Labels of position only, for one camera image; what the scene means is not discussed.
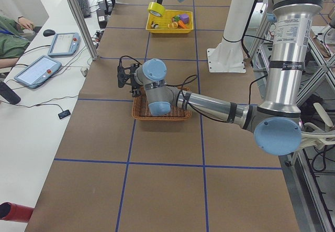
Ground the person in green shirt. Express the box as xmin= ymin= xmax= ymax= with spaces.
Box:
xmin=1 ymin=16 xmax=35 ymax=69

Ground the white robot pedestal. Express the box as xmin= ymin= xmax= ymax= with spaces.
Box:
xmin=207 ymin=0 xmax=257 ymax=73

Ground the panda figurine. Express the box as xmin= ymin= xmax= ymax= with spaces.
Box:
xmin=150 ymin=21 xmax=159 ymax=29

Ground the brown wicker basket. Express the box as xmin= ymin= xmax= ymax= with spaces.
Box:
xmin=131 ymin=85 xmax=193 ymax=121

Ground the yellow tape roll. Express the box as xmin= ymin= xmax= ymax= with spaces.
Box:
xmin=147 ymin=2 xmax=165 ymax=17

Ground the orange toy carrot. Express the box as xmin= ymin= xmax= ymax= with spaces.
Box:
xmin=177 ymin=20 xmax=188 ymax=29

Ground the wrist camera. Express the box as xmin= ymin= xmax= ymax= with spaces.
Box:
xmin=117 ymin=64 xmax=128 ymax=88

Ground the black smartphone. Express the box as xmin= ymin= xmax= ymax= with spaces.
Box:
xmin=58 ymin=109 xmax=71 ymax=119

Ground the toy croissant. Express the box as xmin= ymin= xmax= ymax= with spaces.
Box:
xmin=167 ymin=21 xmax=178 ymax=29

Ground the black keyboard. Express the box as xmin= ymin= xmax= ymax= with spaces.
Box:
xmin=77 ymin=0 xmax=91 ymax=18

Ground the red cylinder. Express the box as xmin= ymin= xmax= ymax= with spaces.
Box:
xmin=1 ymin=202 xmax=34 ymax=223

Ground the white office chair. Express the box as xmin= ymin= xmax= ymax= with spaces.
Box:
xmin=300 ymin=103 xmax=334 ymax=150

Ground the upper teach pendant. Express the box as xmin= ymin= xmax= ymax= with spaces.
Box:
xmin=48 ymin=32 xmax=81 ymax=58

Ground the teach pendant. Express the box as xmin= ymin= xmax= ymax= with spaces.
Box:
xmin=14 ymin=56 xmax=61 ymax=89
xmin=48 ymin=32 xmax=81 ymax=58

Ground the purple foam block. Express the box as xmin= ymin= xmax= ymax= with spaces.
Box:
xmin=179 ymin=13 xmax=189 ymax=24

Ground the black computer mouse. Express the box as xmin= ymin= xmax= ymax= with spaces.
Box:
xmin=43 ymin=29 xmax=55 ymax=37

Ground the lower teach pendant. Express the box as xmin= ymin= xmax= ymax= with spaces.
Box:
xmin=14 ymin=56 xmax=61 ymax=89

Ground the yellow woven basket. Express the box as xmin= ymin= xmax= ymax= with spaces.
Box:
xmin=146 ymin=9 xmax=194 ymax=34

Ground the aluminium frame post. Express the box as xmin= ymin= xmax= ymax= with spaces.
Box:
xmin=67 ymin=0 xmax=98 ymax=61

